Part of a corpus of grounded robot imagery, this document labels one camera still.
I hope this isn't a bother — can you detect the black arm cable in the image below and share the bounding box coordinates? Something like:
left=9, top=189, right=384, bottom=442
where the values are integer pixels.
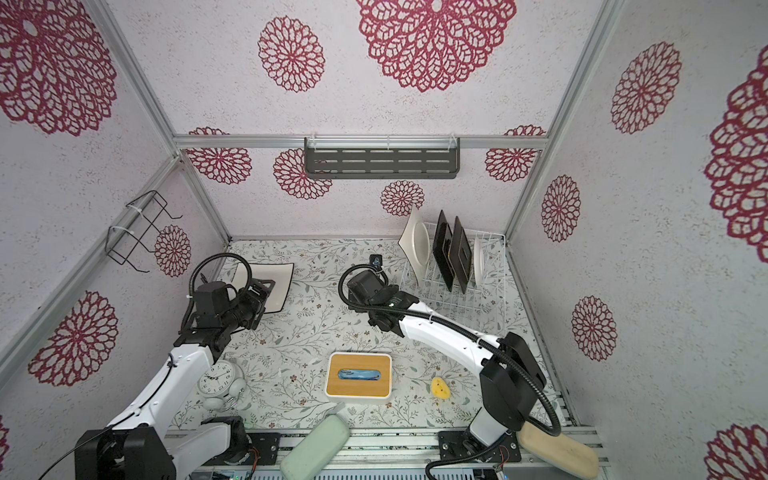
left=337, top=262, right=563, bottom=480
left=179, top=252, right=254, bottom=337

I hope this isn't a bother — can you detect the white square plate black rim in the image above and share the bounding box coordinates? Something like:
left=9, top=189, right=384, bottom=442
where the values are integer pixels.
left=398, top=206, right=430, bottom=286

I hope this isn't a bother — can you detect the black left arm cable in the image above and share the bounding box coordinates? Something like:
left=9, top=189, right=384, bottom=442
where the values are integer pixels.
left=179, top=252, right=254, bottom=337

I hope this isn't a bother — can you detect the white wooden tissue box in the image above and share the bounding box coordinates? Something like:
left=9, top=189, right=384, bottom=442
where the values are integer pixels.
left=324, top=352, right=393, bottom=403

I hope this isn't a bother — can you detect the black wire wall basket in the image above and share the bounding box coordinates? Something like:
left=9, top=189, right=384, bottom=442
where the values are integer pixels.
left=103, top=189, right=182, bottom=274

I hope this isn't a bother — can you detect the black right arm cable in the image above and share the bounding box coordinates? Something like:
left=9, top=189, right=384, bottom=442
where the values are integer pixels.
left=337, top=262, right=563, bottom=480

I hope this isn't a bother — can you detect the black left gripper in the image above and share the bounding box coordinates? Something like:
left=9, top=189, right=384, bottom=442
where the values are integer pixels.
left=222, top=278, right=274, bottom=333

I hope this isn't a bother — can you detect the small white round plate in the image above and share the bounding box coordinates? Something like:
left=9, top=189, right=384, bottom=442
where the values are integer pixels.
left=473, top=236, right=486, bottom=288

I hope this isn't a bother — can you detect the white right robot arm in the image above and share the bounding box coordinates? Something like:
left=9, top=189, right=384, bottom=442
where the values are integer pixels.
left=338, top=264, right=561, bottom=446

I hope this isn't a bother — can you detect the yellow sponge piece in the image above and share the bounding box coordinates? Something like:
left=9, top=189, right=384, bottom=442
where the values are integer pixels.
left=430, top=377, right=451, bottom=400

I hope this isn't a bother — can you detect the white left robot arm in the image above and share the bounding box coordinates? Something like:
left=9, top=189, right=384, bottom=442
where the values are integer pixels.
left=74, top=279, right=275, bottom=479

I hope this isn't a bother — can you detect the grey wall shelf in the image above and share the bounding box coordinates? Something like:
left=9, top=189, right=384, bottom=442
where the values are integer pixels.
left=304, top=137, right=461, bottom=180

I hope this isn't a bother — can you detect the beige padded cushion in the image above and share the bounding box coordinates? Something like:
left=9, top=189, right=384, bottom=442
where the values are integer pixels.
left=517, top=422, right=599, bottom=479

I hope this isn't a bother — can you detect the white wire dish rack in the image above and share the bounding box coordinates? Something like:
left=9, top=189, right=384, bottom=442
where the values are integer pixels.
left=395, top=219, right=508, bottom=326

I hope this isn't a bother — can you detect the white alarm clock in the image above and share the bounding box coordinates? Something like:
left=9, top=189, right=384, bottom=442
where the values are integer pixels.
left=197, top=360, right=246, bottom=411

